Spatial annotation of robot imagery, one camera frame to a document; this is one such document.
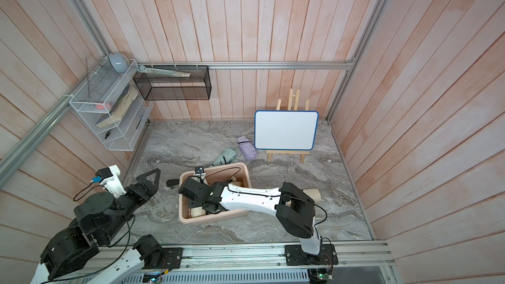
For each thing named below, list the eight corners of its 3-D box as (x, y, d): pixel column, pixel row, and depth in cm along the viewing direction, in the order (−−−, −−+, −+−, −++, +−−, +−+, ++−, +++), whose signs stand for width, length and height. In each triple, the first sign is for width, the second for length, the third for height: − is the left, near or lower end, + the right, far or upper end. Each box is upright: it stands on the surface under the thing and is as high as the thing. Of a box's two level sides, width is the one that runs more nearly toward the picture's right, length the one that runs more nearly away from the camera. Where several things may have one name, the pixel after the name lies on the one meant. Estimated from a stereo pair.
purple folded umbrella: (248, 162, 103) (248, 158, 100) (237, 141, 112) (236, 137, 109) (258, 158, 104) (258, 154, 102) (246, 137, 114) (246, 134, 111)
